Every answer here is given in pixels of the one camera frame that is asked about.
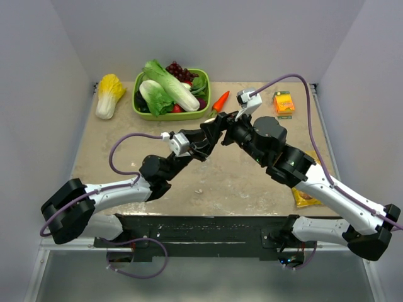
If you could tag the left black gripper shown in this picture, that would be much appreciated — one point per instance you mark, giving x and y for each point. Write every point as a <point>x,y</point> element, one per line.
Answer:
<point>201,147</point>

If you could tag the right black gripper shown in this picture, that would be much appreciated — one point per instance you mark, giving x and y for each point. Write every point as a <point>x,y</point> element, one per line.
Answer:
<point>225,121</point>

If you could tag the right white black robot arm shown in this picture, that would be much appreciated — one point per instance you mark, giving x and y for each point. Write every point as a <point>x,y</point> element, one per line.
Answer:
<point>364,227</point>

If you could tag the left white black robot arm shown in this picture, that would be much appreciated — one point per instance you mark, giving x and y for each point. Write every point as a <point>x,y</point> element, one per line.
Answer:
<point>75,209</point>

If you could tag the orange carrot toy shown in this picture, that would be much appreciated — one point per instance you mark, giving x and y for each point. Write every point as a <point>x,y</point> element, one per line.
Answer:
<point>218,105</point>

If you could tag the purple onion toy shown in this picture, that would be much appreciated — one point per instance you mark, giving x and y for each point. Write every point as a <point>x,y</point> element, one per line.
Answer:
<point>202,104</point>

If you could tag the red tomato toy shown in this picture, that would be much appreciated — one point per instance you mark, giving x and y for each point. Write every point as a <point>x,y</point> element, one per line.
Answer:
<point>177,109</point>

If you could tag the long green lettuce toy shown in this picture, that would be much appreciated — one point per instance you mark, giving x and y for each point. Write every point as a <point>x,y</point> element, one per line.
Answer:
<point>173,87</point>

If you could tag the green leaf toy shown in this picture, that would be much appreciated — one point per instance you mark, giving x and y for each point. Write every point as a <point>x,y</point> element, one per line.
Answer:
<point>198,85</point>

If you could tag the short green cabbage toy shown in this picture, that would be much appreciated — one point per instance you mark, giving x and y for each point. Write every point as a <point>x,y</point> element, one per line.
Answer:
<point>158,101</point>

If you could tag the green plastic basket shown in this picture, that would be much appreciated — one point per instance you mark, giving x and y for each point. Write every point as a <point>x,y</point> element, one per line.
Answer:
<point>175,116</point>

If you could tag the dark red grapes toy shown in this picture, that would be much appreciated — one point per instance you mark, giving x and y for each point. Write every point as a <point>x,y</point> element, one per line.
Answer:
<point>182,74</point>

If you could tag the orange sponge package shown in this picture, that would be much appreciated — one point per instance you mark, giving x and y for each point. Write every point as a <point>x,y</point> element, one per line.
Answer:
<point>283,104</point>

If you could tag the yellow napa cabbage toy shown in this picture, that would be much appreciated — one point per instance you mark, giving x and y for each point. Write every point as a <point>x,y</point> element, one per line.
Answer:
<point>110,91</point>

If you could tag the yellow Lays chips bag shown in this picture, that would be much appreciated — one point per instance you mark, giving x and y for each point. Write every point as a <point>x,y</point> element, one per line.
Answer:
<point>303,199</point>

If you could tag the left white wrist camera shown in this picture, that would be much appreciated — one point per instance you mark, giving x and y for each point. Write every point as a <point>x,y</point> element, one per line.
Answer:
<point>177,143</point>

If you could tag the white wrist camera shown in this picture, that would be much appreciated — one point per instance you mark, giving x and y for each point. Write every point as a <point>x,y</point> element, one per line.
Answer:
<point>177,143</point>
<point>249,104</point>

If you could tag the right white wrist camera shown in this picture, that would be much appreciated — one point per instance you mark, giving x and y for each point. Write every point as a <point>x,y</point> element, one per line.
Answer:
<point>249,104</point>

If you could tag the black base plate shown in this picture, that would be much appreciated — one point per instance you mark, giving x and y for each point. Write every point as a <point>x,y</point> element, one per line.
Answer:
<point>262,237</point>

